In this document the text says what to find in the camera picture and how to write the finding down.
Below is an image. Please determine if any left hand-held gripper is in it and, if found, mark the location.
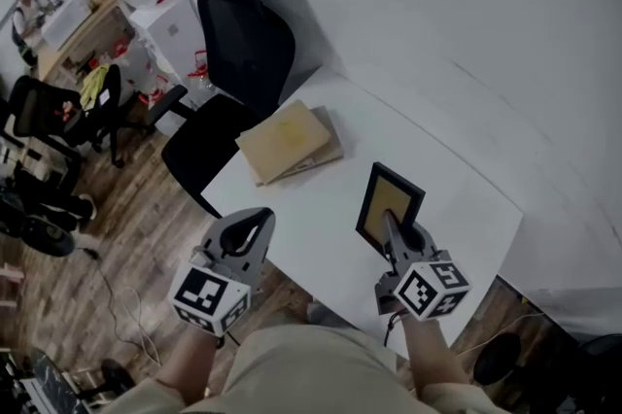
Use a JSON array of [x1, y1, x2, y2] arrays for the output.
[[167, 206, 277, 338]]

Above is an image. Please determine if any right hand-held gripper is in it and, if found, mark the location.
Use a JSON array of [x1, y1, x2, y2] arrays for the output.
[[373, 209, 473, 322]]

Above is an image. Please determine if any black framed picture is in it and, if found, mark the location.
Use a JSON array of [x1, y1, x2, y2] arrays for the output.
[[355, 161, 427, 259]]

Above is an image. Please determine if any person's left forearm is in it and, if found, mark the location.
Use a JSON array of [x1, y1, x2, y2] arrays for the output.
[[157, 328, 225, 406]]

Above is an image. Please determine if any person's right forearm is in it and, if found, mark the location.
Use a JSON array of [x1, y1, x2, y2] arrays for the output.
[[399, 316, 468, 399]]

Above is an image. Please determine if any tan book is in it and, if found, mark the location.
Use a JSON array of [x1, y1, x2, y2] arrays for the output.
[[257, 105, 346, 188]]

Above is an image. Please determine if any person's beige clothing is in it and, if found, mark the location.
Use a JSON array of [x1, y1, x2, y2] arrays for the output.
[[96, 323, 512, 414]]

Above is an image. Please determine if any water jug with red cap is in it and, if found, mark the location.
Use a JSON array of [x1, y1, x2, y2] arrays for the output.
[[186, 49, 216, 93], [137, 73, 170, 110], [109, 35, 147, 105]]

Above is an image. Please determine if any black round stool base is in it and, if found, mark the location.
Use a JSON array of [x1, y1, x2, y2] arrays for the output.
[[72, 357, 137, 401]]

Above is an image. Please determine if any black high-back office chair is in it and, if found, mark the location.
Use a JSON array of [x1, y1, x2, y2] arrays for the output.
[[145, 0, 298, 220]]

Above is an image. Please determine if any small black floor fan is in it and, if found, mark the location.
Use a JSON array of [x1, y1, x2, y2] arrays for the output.
[[0, 197, 78, 259]]

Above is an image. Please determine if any yellow-green cloth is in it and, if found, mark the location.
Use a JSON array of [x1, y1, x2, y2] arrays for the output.
[[79, 64, 111, 111]]

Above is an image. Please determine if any white water dispenser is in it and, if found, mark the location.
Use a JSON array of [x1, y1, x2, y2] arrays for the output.
[[127, 0, 209, 112]]

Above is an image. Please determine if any black reclined office chair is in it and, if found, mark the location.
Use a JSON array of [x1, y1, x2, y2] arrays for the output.
[[0, 63, 156, 170]]

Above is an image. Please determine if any light wood table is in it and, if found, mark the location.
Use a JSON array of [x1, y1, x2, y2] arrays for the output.
[[0, 262, 25, 309]]

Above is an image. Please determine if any black marble round table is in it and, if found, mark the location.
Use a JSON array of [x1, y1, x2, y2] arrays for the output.
[[17, 347, 94, 414]]

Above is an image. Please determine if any wooden table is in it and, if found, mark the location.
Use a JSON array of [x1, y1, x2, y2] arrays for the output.
[[35, 0, 133, 84]]

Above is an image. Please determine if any white box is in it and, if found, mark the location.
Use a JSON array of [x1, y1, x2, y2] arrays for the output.
[[40, 0, 92, 50]]

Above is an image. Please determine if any white floor cable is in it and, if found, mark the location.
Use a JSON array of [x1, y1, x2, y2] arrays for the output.
[[116, 285, 162, 367]]

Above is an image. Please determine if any black floor cable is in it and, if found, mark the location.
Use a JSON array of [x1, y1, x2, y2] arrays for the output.
[[83, 247, 147, 348]]

